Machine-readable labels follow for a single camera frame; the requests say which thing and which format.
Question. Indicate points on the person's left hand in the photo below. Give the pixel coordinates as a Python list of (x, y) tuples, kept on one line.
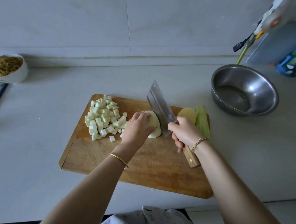
[(136, 132)]

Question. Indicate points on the person's right hand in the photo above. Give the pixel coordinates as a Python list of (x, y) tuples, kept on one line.
[(187, 132)]

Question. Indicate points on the pile of white diced vegetable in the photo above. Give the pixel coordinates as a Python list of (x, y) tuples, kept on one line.
[(153, 123)]

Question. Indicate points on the peeled yellow potato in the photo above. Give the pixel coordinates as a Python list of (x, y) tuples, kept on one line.
[(188, 113)]

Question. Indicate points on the peeled green cucumber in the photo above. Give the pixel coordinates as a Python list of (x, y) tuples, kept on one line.
[(203, 119)]

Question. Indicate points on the pale green cabbage vegetable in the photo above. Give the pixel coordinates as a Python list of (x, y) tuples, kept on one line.
[(103, 119)]

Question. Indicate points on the person's left forearm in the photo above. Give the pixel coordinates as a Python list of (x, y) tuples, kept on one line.
[(83, 194)]

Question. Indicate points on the person's right forearm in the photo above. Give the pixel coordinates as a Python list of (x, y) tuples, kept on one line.
[(243, 194)]

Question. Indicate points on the gold bangle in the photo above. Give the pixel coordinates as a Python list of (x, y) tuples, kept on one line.
[(118, 160)]

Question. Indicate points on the wooden cutting board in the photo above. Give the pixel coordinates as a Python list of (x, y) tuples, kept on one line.
[(154, 171)]

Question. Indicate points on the dark green trousers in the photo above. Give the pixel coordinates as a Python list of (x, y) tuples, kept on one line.
[(106, 217)]

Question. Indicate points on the deep stainless steel bowl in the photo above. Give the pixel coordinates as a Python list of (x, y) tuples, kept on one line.
[(262, 80)]

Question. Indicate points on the white patterned garment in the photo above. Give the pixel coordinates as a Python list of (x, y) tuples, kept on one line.
[(151, 223)]

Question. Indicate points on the light blue plastic board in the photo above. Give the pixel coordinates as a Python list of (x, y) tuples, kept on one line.
[(272, 46)]

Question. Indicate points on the dark green bottle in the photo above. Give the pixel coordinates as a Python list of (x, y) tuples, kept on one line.
[(295, 62)]

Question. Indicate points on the white bowl of noodles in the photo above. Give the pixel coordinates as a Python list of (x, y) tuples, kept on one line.
[(8, 68)]

